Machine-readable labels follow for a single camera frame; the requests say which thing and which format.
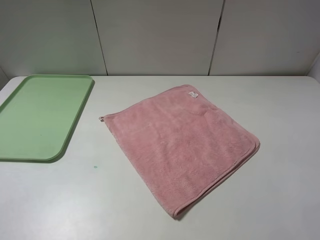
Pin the pink fluffy towel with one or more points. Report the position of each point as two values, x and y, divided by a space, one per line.
181 145

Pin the light green plastic tray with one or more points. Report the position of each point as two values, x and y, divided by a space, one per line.
39 117

